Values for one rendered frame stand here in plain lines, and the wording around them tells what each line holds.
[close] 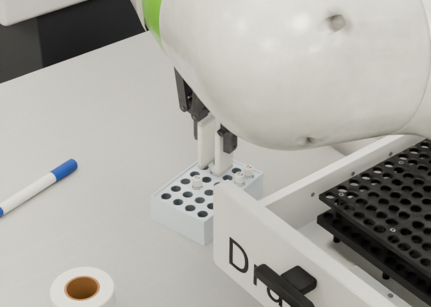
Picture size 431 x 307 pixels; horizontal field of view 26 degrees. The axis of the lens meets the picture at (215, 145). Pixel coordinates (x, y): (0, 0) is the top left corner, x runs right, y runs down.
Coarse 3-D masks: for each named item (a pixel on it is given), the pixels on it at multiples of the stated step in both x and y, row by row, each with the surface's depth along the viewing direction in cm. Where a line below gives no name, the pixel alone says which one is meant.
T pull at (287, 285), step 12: (264, 264) 88; (264, 276) 87; (276, 276) 87; (288, 276) 87; (300, 276) 87; (312, 276) 87; (276, 288) 86; (288, 288) 85; (300, 288) 86; (312, 288) 87; (288, 300) 85; (300, 300) 84
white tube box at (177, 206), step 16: (176, 176) 118; (192, 176) 120; (208, 176) 119; (224, 176) 119; (256, 176) 119; (160, 192) 116; (176, 192) 116; (192, 192) 116; (208, 192) 117; (256, 192) 119; (160, 208) 115; (176, 208) 113; (192, 208) 114; (208, 208) 115; (176, 224) 114; (192, 224) 112; (208, 224) 112; (208, 240) 113
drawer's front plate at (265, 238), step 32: (224, 192) 95; (224, 224) 97; (256, 224) 92; (288, 224) 90; (224, 256) 99; (256, 256) 94; (288, 256) 89; (320, 256) 86; (256, 288) 96; (320, 288) 87; (352, 288) 83
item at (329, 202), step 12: (324, 192) 99; (336, 192) 99; (336, 204) 97; (348, 204) 97; (348, 216) 96; (372, 216) 96; (360, 228) 95; (372, 228) 94; (384, 228) 94; (384, 240) 93; (396, 240) 93; (396, 252) 92; (408, 252) 91; (420, 252) 91; (420, 264) 90
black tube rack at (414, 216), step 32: (384, 160) 104; (416, 160) 104; (352, 192) 99; (384, 192) 99; (416, 192) 99; (320, 224) 100; (352, 224) 99; (416, 224) 95; (384, 256) 95; (416, 256) 95; (416, 288) 91
